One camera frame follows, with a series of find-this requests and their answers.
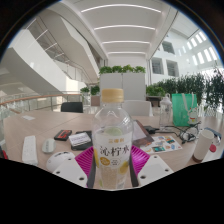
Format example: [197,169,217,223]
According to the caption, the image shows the clear plastic water bottle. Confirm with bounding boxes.
[158,93,174,130]

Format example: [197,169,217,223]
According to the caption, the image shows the small black red box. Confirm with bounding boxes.
[53,129,73,142]

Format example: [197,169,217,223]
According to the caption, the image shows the white round device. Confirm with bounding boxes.
[45,150,76,173]

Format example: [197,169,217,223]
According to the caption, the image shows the brown notebook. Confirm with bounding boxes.
[132,119,155,148]

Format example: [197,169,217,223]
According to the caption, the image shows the green tote bag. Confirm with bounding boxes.
[171,92,198,128]

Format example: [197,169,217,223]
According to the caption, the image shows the colourful sticker sheet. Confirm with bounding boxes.
[139,134,184,156]

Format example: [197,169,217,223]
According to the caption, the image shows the black box with white cards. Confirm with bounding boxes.
[68,130,94,151]

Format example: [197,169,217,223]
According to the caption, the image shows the black chair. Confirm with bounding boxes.
[60,101,84,114]

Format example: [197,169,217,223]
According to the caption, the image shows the white planter cabinet with plants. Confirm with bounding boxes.
[98,64,147,101]

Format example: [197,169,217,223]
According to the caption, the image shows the ceiling light strips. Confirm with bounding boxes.
[80,3,162,57]

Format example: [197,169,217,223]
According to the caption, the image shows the white power strip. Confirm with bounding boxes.
[21,134,39,166]

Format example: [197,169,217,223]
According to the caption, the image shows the clear lemon drink bottle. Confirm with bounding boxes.
[91,88,134,191]

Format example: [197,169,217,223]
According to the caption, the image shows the white paper cup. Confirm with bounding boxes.
[192,129,215,164]

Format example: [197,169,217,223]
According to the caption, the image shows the black power adapter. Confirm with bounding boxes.
[143,125,161,135]

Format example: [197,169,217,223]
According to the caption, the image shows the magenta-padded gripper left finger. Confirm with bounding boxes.
[52,146,98,189]

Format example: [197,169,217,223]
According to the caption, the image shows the plants in dark planter box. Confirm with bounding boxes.
[145,84,167,108]

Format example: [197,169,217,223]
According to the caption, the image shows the row of tall green plants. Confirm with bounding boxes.
[156,68,224,113]

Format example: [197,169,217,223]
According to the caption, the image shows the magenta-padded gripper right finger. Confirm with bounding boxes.
[129,144,175,188]

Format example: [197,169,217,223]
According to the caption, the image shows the glass railing with wooden handrail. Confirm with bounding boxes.
[0,92,84,116]

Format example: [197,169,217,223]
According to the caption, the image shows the black cable bundle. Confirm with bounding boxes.
[166,121,203,145]

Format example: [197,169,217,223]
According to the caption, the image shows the white chair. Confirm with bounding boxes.
[121,99,154,118]

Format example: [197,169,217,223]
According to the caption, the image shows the small plants in low planter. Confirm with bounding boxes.
[79,85,101,107]

